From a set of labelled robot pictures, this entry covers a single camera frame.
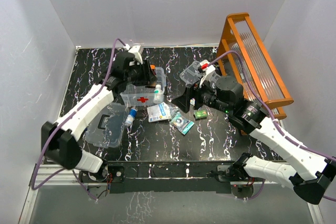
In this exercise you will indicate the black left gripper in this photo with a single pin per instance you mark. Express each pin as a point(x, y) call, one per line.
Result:
point(147, 76)

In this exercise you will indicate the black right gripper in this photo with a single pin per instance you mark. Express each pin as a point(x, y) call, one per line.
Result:
point(193, 92)

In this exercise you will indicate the brown bottle orange cap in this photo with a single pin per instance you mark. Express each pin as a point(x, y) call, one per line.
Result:
point(153, 69)

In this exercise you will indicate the teal packet with round item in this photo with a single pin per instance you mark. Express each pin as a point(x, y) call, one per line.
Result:
point(182, 124)

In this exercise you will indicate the white blue mask packet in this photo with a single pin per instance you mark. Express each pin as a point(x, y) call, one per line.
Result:
point(159, 112)

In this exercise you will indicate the clear first aid box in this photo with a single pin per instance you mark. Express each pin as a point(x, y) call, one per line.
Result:
point(143, 95)

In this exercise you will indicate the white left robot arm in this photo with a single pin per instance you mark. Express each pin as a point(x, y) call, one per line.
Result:
point(60, 139)

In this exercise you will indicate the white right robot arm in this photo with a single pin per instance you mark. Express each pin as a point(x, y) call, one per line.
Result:
point(308, 174)

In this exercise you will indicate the green small box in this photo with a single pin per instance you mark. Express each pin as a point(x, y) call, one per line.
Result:
point(200, 114)

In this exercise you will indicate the clear compartment tray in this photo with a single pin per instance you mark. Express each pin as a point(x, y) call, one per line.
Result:
point(191, 74)

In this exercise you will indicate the blue white tube bottle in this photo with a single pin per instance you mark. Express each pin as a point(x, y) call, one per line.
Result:
point(131, 116)

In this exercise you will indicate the orange wooden rack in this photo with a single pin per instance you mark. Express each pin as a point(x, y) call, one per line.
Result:
point(258, 70)

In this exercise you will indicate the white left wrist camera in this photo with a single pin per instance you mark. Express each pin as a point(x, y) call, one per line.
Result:
point(136, 50)

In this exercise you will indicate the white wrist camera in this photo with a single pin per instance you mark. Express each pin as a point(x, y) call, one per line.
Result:
point(136, 50)
point(207, 71)

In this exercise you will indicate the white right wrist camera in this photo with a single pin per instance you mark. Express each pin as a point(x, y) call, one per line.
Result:
point(207, 71)

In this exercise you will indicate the clear box lid black handle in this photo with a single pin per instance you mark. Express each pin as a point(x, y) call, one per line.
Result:
point(106, 129)

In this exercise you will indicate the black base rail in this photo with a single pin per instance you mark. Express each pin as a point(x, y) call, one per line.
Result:
point(181, 176)

